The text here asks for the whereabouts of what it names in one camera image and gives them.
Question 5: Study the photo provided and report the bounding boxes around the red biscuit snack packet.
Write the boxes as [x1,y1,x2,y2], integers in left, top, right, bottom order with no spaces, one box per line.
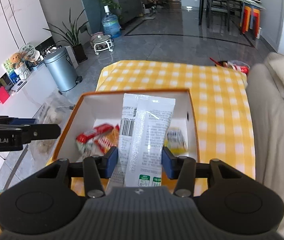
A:
[75,124,114,157]

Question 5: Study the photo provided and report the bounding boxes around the white snack pouch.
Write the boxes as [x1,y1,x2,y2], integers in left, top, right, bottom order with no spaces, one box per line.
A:
[106,93,176,193]

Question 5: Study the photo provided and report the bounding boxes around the red Mimi snack bag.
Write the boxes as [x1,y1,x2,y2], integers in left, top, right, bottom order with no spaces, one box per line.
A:
[94,125,120,155]

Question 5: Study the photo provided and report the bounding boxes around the red box on cabinet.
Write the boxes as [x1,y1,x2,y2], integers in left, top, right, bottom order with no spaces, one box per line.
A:
[0,86,10,104]

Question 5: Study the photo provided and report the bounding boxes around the white low cabinet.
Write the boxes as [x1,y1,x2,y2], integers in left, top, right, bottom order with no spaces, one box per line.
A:
[0,64,57,168]

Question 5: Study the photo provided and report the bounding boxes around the yellow snack packet in box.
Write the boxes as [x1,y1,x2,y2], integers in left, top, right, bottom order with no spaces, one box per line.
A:
[164,127,188,155]

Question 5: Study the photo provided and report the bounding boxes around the clear plastic bag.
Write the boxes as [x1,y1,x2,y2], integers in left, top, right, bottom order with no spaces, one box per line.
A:
[29,89,74,160]

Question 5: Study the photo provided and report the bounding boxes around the orange cardboard box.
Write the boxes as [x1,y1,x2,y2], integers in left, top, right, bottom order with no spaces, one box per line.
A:
[46,88,201,181]

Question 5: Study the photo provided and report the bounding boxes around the plush toy on cabinet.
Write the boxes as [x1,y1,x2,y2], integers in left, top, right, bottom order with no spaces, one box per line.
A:
[9,53,23,69]

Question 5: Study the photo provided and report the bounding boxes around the grey metal trash can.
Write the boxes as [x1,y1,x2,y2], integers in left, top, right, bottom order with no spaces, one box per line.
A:
[44,47,82,92]

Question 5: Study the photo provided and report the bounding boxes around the yellow checkered tablecloth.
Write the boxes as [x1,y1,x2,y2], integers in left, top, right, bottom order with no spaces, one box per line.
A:
[46,60,256,197]

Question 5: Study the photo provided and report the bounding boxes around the beige sofa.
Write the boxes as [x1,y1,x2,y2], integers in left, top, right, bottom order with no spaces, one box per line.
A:
[246,52,284,237]

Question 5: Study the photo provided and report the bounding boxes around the potted green plant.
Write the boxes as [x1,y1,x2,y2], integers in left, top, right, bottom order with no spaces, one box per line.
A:
[43,9,88,63]

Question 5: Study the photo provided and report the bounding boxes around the small white round stool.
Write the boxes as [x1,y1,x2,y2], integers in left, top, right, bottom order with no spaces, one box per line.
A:
[90,32,114,55]

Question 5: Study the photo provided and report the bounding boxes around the red snack bags far edge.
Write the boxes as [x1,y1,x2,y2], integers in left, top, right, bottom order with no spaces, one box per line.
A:
[210,57,250,75]

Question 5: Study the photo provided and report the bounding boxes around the blue water jug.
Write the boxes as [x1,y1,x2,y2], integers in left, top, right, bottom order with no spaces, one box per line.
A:
[102,5,121,38]

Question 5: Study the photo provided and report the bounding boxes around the stacked orange stools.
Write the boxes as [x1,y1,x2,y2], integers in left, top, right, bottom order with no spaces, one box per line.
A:
[239,4,261,38]

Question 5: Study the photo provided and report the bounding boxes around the dining table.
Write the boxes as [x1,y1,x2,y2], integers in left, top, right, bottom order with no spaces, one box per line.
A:
[198,0,265,25]

